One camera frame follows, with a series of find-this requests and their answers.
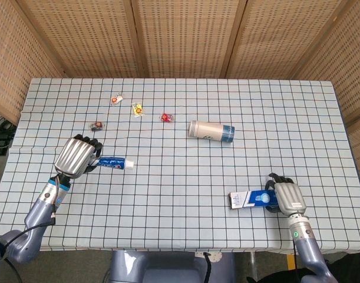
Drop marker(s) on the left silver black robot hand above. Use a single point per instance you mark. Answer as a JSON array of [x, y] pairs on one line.
[[72, 156]]

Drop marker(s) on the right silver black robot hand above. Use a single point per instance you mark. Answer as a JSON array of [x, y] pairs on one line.
[[288, 197]]

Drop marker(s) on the blue white box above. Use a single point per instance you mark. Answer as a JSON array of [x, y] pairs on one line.
[[250, 199]]

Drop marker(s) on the blue white toothpaste tube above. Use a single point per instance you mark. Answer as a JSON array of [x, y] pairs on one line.
[[115, 163]]

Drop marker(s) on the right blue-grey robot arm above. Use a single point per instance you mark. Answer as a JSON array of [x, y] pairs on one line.
[[306, 244]]

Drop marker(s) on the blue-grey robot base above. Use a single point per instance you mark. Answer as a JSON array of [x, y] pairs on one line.
[[156, 268]]

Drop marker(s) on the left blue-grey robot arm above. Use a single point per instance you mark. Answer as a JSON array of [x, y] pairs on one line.
[[38, 209]]

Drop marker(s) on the dark wrapped candy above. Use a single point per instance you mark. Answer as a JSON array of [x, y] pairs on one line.
[[96, 125]]

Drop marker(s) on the white red wrapped candy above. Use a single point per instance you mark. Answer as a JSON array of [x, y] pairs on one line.
[[116, 99]]

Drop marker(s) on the grey metal table leg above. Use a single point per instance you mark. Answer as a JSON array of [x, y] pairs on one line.
[[252, 263]]

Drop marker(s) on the yellow wrapped candy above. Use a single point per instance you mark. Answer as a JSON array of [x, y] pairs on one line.
[[137, 109]]

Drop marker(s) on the white metal mounting plate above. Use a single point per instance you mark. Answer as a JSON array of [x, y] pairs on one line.
[[216, 256]]

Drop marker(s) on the beige and blue cylinder can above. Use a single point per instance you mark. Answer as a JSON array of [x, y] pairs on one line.
[[209, 131]]

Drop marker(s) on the light blue checkered tablecloth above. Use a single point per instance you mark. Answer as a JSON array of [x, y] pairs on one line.
[[179, 194]]

